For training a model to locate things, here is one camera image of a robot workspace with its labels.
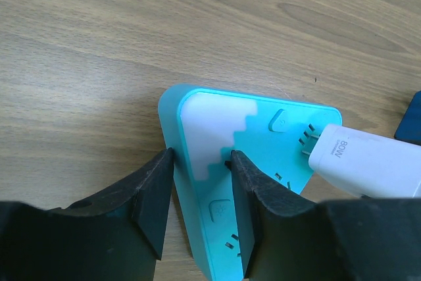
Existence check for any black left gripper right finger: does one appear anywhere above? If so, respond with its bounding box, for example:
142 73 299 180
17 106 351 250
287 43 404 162
229 150 420 280

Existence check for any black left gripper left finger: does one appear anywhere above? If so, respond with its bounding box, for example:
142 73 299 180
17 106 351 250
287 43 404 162
1 149 174 280

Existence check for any white USB charger plug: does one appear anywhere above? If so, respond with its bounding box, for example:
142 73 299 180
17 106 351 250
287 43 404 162
299 124 420 198

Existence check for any teal triangular power strip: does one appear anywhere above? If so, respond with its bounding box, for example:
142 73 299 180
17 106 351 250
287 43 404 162
158 84 342 280

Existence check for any blue cube socket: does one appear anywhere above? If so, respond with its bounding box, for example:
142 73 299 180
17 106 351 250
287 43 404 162
394 91 421 145

